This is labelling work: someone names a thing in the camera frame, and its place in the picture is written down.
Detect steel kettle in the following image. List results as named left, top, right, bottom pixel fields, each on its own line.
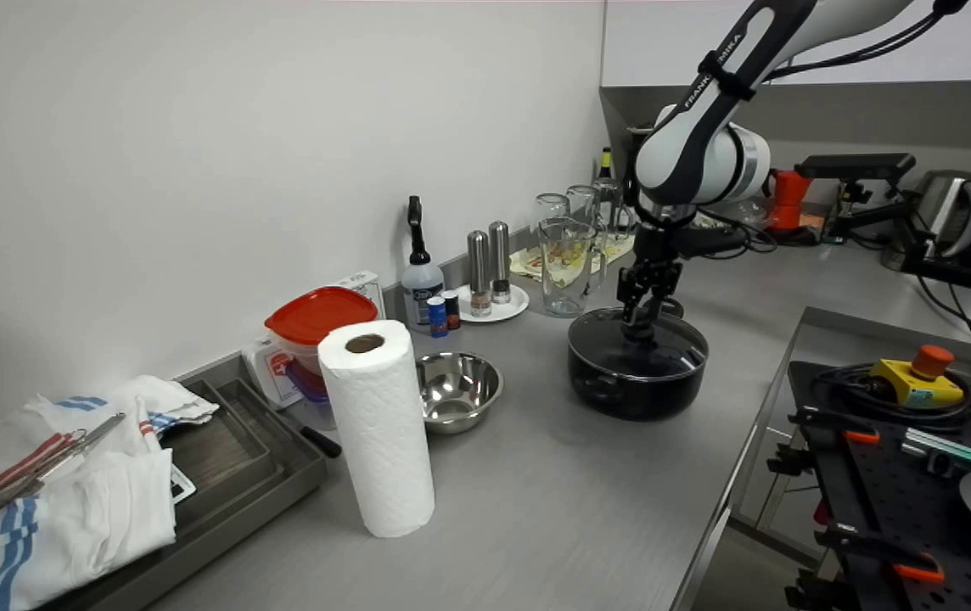
left=909, top=166, right=971, bottom=264

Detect glass lid with black knob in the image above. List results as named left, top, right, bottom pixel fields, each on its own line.
left=566, top=306, right=715, bottom=383

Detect plastic container with red lid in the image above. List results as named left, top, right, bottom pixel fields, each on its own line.
left=263, top=281, right=384, bottom=348
left=251, top=332, right=338, bottom=414

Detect yellow emergency stop button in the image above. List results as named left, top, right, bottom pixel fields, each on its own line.
left=871, top=342, right=971, bottom=414

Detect black-handled knife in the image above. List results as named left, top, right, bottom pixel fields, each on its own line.
left=280, top=407, right=347, bottom=460

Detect white blue-striped dish towel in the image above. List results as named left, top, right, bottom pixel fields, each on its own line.
left=0, top=374, right=223, bottom=611

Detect spray bottle with black trigger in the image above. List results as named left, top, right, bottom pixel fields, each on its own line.
left=399, top=192, right=449, bottom=332

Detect small white plate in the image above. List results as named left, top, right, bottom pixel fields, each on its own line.
left=452, top=281, right=535, bottom=329

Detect steel pepper mill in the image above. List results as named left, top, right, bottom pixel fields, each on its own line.
left=467, top=226, right=496, bottom=314

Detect black clamp with orange tip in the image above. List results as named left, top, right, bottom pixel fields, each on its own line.
left=791, top=402, right=887, bottom=450
left=821, top=518, right=950, bottom=589

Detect steel salt mill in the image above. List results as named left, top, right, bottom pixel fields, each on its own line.
left=489, top=216, right=516, bottom=306

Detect small steel bowl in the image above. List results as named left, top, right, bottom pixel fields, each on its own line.
left=414, top=348, right=506, bottom=436

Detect white paper towel roll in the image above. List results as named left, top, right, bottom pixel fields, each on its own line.
left=316, top=314, right=438, bottom=538

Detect red kettle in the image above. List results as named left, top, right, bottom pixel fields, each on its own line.
left=758, top=166, right=815, bottom=237

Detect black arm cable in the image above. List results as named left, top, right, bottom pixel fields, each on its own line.
left=763, top=0, right=971, bottom=83

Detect aluminium profile bar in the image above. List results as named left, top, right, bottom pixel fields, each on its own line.
left=905, top=424, right=971, bottom=469

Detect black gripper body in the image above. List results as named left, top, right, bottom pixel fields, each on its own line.
left=619, top=216, right=691, bottom=306

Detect pale yellow cloth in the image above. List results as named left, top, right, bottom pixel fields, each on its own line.
left=506, top=230, right=639, bottom=281

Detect clear glass pitcher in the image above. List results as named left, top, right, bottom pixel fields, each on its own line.
left=530, top=187, right=615, bottom=318

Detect black perforated board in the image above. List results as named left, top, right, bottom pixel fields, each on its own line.
left=785, top=356, right=971, bottom=611

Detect grey metal tray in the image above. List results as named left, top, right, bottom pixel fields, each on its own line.
left=38, top=348, right=338, bottom=611

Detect red-handled metal tongs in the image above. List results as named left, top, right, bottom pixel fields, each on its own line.
left=0, top=407, right=128, bottom=528

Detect blue spice jar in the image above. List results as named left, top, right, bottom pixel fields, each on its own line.
left=425, top=292, right=452, bottom=340

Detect black pot with two handles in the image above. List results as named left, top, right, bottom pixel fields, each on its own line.
left=565, top=294, right=715, bottom=424

